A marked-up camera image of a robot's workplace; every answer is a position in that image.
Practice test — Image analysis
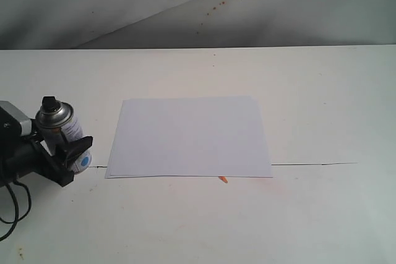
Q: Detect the white spray paint can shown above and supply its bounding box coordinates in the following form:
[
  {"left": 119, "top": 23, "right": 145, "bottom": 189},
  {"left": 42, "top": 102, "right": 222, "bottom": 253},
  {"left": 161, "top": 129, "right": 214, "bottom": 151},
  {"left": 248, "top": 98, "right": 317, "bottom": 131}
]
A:
[{"left": 35, "top": 96, "right": 86, "bottom": 174}]

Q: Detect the white paper sheet stack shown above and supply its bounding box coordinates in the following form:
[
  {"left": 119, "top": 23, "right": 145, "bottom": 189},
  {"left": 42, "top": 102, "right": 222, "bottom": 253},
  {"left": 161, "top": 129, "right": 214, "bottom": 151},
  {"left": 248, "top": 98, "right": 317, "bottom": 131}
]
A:
[{"left": 106, "top": 96, "right": 272, "bottom": 178}]

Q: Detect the white backdrop sheet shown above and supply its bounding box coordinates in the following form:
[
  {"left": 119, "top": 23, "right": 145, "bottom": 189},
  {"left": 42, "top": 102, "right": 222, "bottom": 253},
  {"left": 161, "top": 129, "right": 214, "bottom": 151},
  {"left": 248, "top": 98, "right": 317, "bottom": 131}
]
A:
[{"left": 1, "top": 0, "right": 395, "bottom": 49}]

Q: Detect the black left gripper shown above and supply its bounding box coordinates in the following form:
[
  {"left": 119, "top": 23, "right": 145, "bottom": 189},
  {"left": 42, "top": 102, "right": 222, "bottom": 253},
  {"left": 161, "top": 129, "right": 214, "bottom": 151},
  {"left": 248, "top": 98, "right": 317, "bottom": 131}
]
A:
[{"left": 1, "top": 130, "right": 93, "bottom": 187}]

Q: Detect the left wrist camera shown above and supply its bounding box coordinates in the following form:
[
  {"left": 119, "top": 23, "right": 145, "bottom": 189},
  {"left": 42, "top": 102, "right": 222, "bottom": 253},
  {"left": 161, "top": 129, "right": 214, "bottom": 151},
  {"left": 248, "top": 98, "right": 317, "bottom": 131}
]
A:
[{"left": 1, "top": 101, "right": 32, "bottom": 142}]

